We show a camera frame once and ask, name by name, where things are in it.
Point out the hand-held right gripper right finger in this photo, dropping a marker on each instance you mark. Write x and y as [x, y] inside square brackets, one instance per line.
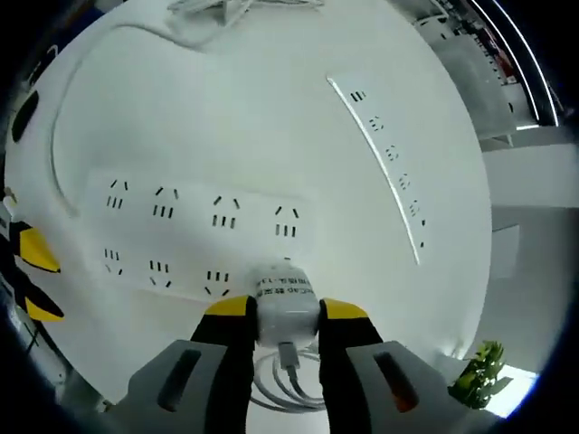
[375, 384]

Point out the white desk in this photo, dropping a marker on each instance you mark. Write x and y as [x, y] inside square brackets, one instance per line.
[226, 113]

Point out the white charger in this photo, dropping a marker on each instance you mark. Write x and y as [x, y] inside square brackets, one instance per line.
[282, 312]

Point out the green potted plant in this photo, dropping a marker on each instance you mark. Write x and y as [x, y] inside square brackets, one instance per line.
[484, 375]

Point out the narrow white power strip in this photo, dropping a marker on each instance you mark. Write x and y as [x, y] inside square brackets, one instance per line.
[389, 172]

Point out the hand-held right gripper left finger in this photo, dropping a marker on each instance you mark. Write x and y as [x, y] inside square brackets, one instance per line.
[199, 384]

